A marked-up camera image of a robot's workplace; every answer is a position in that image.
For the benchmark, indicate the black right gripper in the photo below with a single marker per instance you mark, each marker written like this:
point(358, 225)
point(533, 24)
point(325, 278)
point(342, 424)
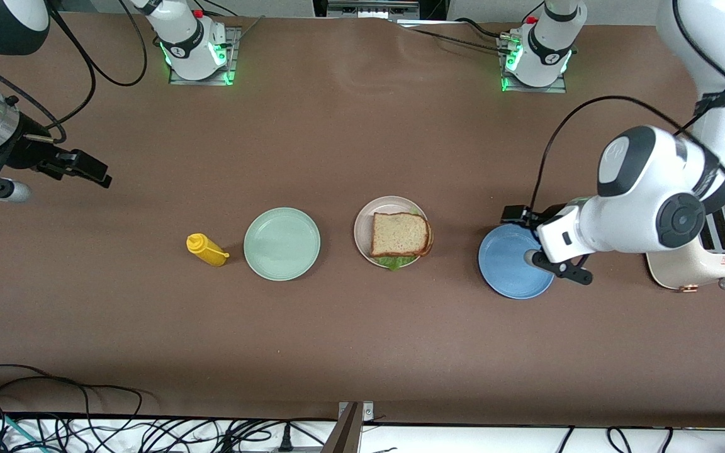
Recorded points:
point(24, 153)

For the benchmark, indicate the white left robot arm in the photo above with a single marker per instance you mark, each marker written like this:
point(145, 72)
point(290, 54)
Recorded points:
point(664, 195)

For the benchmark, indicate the black equipment frame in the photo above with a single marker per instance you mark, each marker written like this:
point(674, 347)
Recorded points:
point(375, 7)

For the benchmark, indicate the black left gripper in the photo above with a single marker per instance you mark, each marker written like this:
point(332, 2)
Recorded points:
point(516, 214)

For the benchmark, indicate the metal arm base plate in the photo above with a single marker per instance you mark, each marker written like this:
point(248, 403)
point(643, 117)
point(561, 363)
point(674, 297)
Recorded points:
point(233, 56)
point(557, 87)

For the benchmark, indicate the black power plug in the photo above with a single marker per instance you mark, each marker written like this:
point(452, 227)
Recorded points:
point(285, 440)

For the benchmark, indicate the brown bread slice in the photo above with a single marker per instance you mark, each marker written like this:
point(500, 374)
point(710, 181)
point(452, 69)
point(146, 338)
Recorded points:
point(400, 234)

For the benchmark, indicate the beige plate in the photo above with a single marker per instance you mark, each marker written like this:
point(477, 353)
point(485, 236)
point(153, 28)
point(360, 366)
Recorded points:
point(362, 229)

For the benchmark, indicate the grey metal post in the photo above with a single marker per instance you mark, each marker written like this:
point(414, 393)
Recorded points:
point(347, 434)

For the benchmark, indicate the pale green plate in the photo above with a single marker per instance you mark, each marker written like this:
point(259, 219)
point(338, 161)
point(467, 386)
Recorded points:
point(282, 244)

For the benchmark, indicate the yellow mustard squeeze bottle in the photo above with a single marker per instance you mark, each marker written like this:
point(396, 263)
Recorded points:
point(206, 249)

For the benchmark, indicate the green lettuce leaf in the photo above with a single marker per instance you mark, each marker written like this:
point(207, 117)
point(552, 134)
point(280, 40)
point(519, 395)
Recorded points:
point(394, 261)

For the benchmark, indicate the small metal corner bracket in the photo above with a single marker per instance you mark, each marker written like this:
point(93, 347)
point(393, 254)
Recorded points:
point(369, 412)

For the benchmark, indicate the cream white toaster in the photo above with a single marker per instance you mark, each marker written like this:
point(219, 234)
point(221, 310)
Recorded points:
point(715, 251)

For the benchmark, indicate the blue plate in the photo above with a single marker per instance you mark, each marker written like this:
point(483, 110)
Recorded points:
point(507, 264)

